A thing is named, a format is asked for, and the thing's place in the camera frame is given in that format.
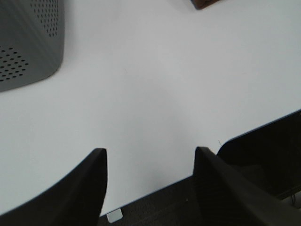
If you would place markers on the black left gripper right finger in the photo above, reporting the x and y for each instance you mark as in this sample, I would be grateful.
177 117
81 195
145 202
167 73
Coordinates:
226 198

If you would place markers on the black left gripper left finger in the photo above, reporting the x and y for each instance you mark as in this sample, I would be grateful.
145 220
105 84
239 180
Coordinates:
75 200

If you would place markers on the grey perforated plastic basket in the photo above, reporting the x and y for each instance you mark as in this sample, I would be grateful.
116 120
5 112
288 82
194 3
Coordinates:
31 41

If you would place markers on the white floor tag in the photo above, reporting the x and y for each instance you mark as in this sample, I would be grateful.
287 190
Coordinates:
114 216

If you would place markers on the dark rounded robot base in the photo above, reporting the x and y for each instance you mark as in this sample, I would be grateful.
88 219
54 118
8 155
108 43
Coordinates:
269 156

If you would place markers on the brown towel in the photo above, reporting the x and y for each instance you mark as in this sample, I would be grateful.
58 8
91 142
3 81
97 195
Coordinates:
201 4

